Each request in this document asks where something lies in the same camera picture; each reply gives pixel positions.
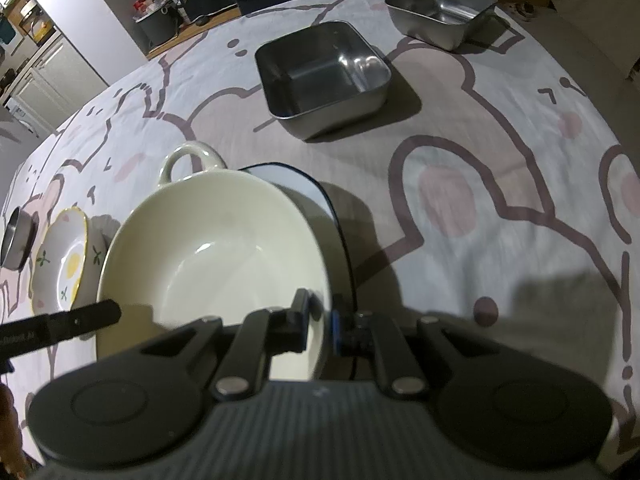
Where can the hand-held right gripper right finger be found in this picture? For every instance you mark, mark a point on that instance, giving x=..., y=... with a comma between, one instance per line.
x=336, y=332

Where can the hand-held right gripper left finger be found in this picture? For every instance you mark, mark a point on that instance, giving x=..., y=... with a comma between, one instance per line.
x=300, y=325

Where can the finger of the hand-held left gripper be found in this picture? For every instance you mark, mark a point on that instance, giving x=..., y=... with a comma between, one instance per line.
x=80, y=322

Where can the yellow rimmed floral bowl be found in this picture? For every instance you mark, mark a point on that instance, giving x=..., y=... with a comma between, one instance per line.
x=65, y=260

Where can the white leaf print plate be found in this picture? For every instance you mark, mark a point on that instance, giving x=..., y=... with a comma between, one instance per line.
x=327, y=205

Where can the large rectangular steel container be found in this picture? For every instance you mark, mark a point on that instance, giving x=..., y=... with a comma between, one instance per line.
x=320, y=70

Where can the person's left forearm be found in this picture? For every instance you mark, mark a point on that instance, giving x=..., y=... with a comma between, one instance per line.
x=7, y=430

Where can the round steel bowl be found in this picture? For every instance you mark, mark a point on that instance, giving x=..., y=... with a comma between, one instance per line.
x=15, y=240

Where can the bear print tablecloth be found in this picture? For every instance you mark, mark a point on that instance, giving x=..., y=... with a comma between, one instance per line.
x=450, y=135

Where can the white kitchen base cabinet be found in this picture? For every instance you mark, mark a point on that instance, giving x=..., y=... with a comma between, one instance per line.
x=55, y=80

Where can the grey trash bin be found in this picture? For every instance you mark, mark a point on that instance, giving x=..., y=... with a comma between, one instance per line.
x=155, y=22

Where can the small black object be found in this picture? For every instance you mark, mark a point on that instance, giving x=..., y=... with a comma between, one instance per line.
x=202, y=20

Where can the small rectangular steel container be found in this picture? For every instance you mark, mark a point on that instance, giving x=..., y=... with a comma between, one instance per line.
x=440, y=5

